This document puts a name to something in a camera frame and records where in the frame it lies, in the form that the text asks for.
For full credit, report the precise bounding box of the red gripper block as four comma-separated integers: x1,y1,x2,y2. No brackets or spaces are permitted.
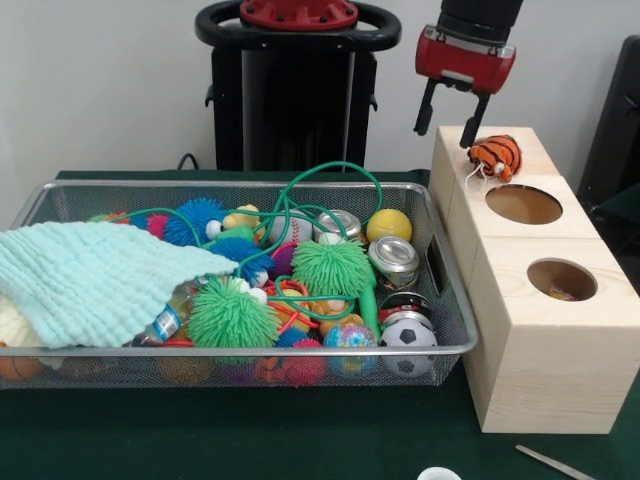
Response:
413,23,517,150

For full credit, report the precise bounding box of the orange striped tiger plush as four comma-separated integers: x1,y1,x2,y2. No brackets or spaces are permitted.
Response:
464,134,524,189

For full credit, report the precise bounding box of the multicoloured patterned cloth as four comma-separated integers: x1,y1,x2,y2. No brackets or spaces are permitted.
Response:
547,284,581,303

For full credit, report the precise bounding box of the mint green knitted cloth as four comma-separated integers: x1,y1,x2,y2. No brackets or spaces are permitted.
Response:
0,221,240,350

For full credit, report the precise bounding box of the cream knitted cloth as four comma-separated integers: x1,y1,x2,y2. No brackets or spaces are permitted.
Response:
0,292,46,369

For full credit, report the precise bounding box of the wooden box with three holes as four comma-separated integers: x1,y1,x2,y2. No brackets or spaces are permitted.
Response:
428,125,640,435

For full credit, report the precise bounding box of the yellow ball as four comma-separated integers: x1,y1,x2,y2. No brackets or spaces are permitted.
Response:
366,207,413,245

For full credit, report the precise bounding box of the silver soda can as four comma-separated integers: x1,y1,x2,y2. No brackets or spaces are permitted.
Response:
367,235,421,291

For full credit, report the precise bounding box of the green spiky rubber ball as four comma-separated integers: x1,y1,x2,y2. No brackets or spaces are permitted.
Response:
289,239,376,299

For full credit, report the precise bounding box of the white toy baseball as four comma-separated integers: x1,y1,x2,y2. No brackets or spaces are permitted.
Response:
267,214,314,246

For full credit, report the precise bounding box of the black white toy soccer ball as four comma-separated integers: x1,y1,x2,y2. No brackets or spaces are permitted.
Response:
379,322,438,376

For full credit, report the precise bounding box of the colourful globe ball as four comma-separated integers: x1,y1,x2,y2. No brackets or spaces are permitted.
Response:
322,322,379,379

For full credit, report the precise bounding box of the blue spiky ball with eyes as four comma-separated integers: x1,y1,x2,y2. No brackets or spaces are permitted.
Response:
164,198,229,249

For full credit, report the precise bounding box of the green spiky ball with eyes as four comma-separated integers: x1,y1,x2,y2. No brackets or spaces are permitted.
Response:
187,277,281,350

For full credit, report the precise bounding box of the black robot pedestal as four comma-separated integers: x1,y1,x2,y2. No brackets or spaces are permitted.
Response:
194,0,403,174

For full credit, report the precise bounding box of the wire mesh bin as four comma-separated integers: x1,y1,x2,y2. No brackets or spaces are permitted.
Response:
0,180,480,392

